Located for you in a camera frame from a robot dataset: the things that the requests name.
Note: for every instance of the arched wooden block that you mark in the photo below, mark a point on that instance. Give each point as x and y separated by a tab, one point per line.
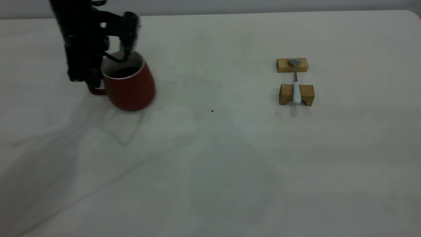
286	93

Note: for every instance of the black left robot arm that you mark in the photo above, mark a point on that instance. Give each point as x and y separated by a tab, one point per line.
72	10

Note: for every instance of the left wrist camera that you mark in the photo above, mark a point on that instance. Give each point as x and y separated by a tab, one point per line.
130	29

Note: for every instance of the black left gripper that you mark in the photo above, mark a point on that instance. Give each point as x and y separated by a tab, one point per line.
84	42

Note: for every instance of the red ceramic cup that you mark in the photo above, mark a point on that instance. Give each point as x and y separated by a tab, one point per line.
131	89

